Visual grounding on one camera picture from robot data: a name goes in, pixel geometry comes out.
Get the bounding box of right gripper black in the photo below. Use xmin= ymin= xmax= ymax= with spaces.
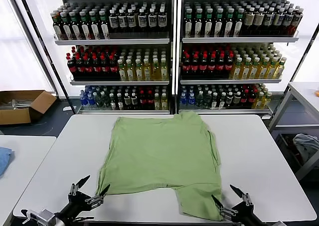
xmin=211 ymin=184 xmax=265 ymax=226

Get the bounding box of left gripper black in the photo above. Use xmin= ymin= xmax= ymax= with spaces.
xmin=59 ymin=175 xmax=111 ymax=221

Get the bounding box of green polo shirt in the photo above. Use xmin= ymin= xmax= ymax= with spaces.
xmin=96 ymin=111 xmax=223 ymax=222

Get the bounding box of blue folded cloth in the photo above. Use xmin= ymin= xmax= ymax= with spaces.
xmin=0 ymin=147 xmax=14 ymax=178

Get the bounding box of grey crumpled cloth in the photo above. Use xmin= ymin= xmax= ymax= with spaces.
xmin=293 ymin=133 xmax=319 ymax=166

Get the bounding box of green clear water bottle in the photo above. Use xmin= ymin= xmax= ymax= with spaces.
xmin=195 ymin=90 xmax=204 ymax=107
xmin=94 ymin=92 xmax=103 ymax=109
xmin=203 ymin=90 xmax=212 ymax=108
xmin=101 ymin=92 xmax=110 ymax=109

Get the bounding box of brown cardboard box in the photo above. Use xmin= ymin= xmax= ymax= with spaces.
xmin=0 ymin=90 xmax=57 ymax=126

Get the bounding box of red-cap cola bottle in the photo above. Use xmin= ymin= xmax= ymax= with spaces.
xmin=100 ymin=55 xmax=110 ymax=80
xmin=146 ymin=90 xmax=155 ymax=110
xmin=217 ymin=53 xmax=226 ymax=78
xmin=74 ymin=55 xmax=85 ymax=80
xmin=200 ymin=53 xmax=209 ymax=78
xmin=83 ymin=55 xmax=93 ymax=80
xmin=139 ymin=90 xmax=147 ymax=110
xmin=225 ymin=53 xmax=235 ymax=78
xmin=182 ymin=53 xmax=191 ymax=78
xmin=241 ymin=89 xmax=250 ymax=106
xmin=109 ymin=55 xmax=119 ymax=80
xmin=66 ymin=55 xmax=78 ymax=80
xmin=248 ymin=88 xmax=257 ymax=106
xmin=92 ymin=55 xmax=102 ymax=80
xmin=208 ymin=53 xmax=217 ymax=78
xmin=191 ymin=53 xmax=200 ymax=78

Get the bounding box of grey metal rods bundle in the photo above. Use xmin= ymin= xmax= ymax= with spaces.
xmin=0 ymin=98 xmax=34 ymax=111

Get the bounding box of white metal shelf unit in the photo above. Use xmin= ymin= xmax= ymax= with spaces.
xmin=177 ymin=0 xmax=300 ymax=116
xmin=36 ymin=0 xmax=176 ymax=115

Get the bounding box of green-cap dark tea bottle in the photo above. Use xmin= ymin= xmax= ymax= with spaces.
xmin=69 ymin=10 xmax=81 ymax=40
xmin=204 ymin=8 xmax=214 ymax=38
xmin=79 ymin=10 xmax=90 ymax=40
xmin=234 ymin=8 xmax=245 ymax=38
xmin=224 ymin=8 xmax=235 ymax=38
xmin=99 ymin=10 xmax=110 ymax=39
xmin=89 ymin=10 xmax=100 ymax=39
xmin=214 ymin=8 xmax=225 ymax=38
xmin=51 ymin=11 xmax=63 ymax=40
xmin=184 ymin=8 xmax=194 ymax=38
xmin=194 ymin=8 xmax=204 ymax=38
xmin=60 ymin=11 xmax=72 ymax=40

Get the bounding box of black slanted metal pole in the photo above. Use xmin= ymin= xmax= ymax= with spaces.
xmin=285 ymin=23 xmax=319 ymax=89
xmin=15 ymin=0 xmax=77 ymax=112

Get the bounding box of white-cap dark bottle blue label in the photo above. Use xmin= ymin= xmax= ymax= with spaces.
xmin=274 ymin=7 xmax=286 ymax=36
xmin=290 ymin=8 xmax=304 ymax=36
xmin=264 ymin=7 xmax=276 ymax=36
xmin=148 ymin=7 xmax=158 ymax=33
xmin=157 ymin=7 xmax=168 ymax=33
xmin=127 ymin=8 xmax=137 ymax=33
xmin=138 ymin=8 xmax=148 ymax=33
xmin=118 ymin=8 xmax=128 ymax=33
xmin=109 ymin=8 xmax=119 ymax=33
xmin=283 ymin=8 xmax=295 ymax=36

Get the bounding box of white-cap dark bottle beige label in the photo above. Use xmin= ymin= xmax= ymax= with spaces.
xmin=244 ymin=6 xmax=256 ymax=36
xmin=254 ymin=6 xmax=265 ymax=36

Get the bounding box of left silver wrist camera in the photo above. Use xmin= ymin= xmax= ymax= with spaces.
xmin=27 ymin=209 xmax=55 ymax=226

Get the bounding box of grey metal frame table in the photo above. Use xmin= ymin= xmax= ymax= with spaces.
xmin=269 ymin=82 xmax=319 ymax=182

